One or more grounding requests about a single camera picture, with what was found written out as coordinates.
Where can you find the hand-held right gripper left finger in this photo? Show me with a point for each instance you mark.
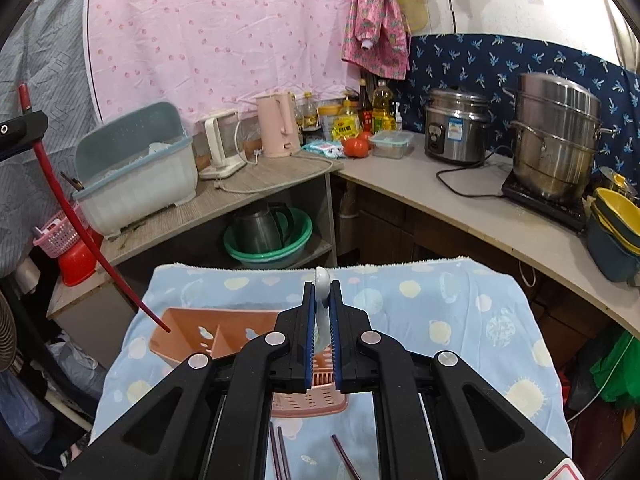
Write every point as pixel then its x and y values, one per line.
pixel 309 340

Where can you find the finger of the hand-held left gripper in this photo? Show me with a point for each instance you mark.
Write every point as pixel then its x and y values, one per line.
pixel 22 132

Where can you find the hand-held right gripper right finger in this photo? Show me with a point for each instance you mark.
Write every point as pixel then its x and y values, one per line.
pixel 335 340

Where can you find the white ceramic spoon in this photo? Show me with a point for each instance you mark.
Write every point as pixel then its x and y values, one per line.
pixel 322 300

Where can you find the dark brown chopstick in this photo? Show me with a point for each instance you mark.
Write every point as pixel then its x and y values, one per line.
pixel 274 452
pixel 284 452

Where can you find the pink plastic utensil holder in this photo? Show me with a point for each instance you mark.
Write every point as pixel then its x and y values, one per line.
pixel 185 335

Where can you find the grey striped cloth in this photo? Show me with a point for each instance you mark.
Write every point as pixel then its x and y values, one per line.
pixel 45 50

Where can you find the green plastic basin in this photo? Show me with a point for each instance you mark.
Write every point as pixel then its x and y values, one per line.
pixel 265 260

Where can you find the light blue printed towel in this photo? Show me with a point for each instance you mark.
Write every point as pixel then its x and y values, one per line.
pixel 425 300

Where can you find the pink plastic basket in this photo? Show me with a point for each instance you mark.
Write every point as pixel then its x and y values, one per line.
pixel 55 240

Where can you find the dark red chopstick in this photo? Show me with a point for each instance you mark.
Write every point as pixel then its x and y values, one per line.
pixel 345 457

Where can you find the black steel kettle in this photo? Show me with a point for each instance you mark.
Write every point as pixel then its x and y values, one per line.
pixel 260 230

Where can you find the blue-grey dish drainer box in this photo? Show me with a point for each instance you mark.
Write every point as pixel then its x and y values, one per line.
pixel 140 185

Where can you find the red plastic basin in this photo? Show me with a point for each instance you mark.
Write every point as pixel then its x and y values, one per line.
pixel 77 265

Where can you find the white paper roll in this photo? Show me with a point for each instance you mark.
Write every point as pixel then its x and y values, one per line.
pixel 27 277

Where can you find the wooden shelf cabinet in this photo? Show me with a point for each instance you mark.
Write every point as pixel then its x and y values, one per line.
pixel 280 175

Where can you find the wet wipes packet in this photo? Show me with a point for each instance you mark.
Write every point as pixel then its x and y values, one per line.
pixel 322 148

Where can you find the red tomato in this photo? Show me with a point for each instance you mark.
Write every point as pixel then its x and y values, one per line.
pixel 355 147
pixel 366 136

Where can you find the white glass kettle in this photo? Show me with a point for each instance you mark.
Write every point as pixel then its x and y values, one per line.
pixel 220 140

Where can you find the electric fan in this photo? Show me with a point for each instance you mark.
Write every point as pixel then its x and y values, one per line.
pixel 7 330

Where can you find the clear food container green lid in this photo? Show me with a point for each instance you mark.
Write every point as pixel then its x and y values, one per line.
pixel 392 144

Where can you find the yellow packet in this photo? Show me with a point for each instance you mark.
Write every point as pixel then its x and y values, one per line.
pixel 346 127

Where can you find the pink electric kettle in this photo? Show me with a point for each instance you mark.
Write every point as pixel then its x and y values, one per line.
pixel 277 125

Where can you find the pink dotted curtain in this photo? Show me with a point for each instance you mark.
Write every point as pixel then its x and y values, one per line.
pixel 225 35

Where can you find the small oil bottle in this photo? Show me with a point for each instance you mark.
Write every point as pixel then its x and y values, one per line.
pixel 310 115

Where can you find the dark soy sauce bottle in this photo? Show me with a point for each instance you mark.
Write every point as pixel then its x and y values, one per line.
pixel 365 110

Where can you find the large cooking oil bottle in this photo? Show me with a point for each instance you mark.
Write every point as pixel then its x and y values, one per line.
pixel 383 110

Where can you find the grey plastic bag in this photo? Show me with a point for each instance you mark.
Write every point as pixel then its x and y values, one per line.
pixel 75 365

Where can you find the steel rice cooker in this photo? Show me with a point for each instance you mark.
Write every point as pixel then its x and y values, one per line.
pixel 457 130

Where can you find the black induction cooker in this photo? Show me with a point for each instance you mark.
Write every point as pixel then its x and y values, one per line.
pixel 550 207

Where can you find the green bag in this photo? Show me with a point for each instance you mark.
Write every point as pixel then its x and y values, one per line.
pixel 617 370

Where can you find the steel steamer pot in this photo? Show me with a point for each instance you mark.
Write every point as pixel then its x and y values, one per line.
pixel 555 135

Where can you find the navy printed cloth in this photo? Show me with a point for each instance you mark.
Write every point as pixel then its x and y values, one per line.
pixel 465 65

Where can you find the yellow bowl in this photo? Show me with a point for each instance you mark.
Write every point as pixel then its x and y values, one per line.
pixel 620 210

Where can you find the pink floral smock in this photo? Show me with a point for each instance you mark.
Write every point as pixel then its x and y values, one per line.
pixel 372 25

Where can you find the small metal pot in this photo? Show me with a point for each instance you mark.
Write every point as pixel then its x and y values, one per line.
pixel 617 182

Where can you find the hanging cutting board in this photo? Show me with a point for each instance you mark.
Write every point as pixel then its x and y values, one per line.
pixel 412 5

